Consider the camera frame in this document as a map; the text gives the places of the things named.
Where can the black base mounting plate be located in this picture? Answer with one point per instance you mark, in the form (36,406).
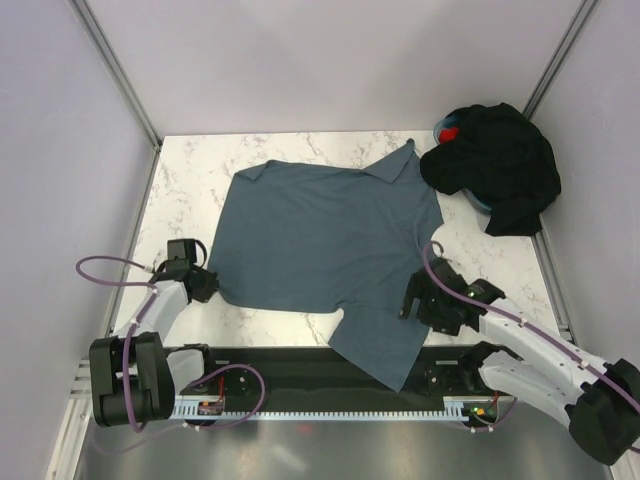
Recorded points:
(318,379)

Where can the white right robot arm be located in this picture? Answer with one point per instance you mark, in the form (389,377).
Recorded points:
(595,400)

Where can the white slotted cable duct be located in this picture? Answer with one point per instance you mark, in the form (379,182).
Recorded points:
(201,411)

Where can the aluminium frame post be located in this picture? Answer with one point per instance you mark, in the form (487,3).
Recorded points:
(567,42)
(98,37)

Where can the grey-blue t shirt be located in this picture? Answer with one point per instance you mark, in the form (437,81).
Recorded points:
(321,239)

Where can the left aluminium frame post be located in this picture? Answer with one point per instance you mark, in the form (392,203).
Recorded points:
(98,37)

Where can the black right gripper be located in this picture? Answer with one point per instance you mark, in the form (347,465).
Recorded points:
(416,288)

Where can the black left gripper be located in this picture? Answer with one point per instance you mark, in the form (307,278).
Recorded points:
(211,285)

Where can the right aluminium frame post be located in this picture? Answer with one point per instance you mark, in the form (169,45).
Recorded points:
(567,42)

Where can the aluminium front frame rail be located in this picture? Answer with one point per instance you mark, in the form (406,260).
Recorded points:
(81,386)

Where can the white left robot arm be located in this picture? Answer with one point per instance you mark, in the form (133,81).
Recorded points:
(134,377)

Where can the red t shirt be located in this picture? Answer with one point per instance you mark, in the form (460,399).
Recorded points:
(448,134)

